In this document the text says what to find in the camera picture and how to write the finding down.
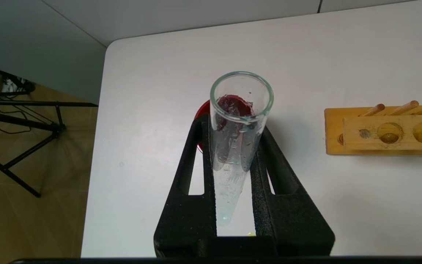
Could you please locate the black tripod stand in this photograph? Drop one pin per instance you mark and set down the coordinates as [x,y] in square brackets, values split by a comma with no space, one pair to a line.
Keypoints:
[20,123]

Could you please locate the wooden test tube rack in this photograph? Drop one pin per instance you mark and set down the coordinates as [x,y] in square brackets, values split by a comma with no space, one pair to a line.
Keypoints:
[372,135]

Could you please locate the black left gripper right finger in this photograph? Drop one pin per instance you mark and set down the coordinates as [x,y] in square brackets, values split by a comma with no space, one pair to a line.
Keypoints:
[291,220]

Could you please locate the dark red plastic cup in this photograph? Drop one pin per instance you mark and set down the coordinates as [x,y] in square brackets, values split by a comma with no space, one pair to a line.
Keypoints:
[202,110]

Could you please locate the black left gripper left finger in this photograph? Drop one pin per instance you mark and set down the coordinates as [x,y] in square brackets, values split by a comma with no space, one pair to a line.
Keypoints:
[181,220]

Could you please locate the blue pigment glass test tube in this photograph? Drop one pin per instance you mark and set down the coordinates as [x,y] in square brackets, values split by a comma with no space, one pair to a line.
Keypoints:
[233,176]

